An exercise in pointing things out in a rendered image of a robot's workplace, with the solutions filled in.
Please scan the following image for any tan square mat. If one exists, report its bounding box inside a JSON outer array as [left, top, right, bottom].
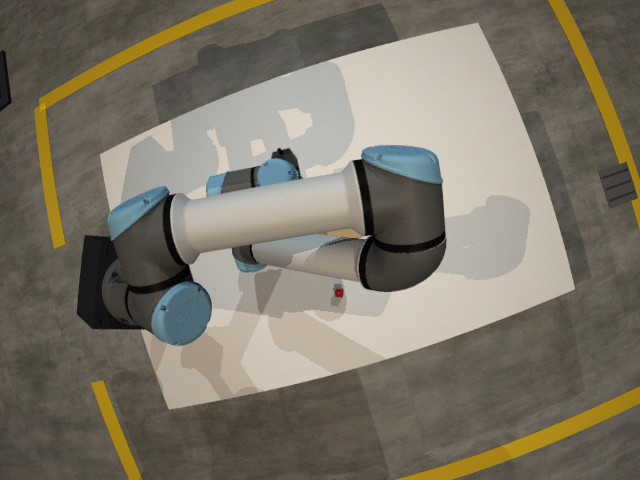
[[318, 229, 361, 238]]

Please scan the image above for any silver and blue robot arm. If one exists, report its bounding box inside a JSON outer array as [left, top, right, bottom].
[[102, 145, 447, 346]]

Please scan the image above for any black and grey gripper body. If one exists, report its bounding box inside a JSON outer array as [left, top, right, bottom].
[[271, 148, 303, 179]]

